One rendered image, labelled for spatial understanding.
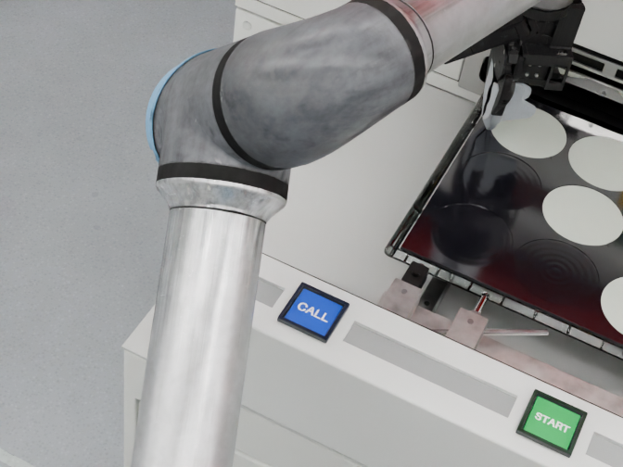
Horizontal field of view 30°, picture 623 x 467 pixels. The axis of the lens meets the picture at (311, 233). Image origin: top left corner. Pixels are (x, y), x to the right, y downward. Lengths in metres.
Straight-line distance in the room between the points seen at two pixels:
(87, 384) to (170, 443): 1.34
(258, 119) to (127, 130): 1.87
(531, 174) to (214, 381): 0.65
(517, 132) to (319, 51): 0.67
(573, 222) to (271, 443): 0.45
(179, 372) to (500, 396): 0.36
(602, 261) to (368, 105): 0.56
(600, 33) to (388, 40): 0.68
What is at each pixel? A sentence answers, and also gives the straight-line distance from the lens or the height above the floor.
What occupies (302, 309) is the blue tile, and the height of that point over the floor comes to 0.96.
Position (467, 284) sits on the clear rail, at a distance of 1.33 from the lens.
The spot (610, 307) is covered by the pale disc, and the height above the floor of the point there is 0.90.
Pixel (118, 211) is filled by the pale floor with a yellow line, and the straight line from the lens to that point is 2.59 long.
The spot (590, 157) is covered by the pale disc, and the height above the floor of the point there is 0.90.
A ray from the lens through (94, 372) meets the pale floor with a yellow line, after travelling 2.32.
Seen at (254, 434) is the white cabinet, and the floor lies 0.78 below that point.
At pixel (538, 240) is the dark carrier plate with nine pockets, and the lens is 1.41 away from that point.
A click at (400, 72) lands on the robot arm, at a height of 1.31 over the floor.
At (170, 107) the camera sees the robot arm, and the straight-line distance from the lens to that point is 1.02.
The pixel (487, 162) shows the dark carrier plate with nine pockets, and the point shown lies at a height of 0.90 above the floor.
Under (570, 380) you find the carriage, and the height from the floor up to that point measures 0.88.
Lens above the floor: 1.88
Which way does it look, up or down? 47 degrees down
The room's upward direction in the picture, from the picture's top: 10 degrees clockwise
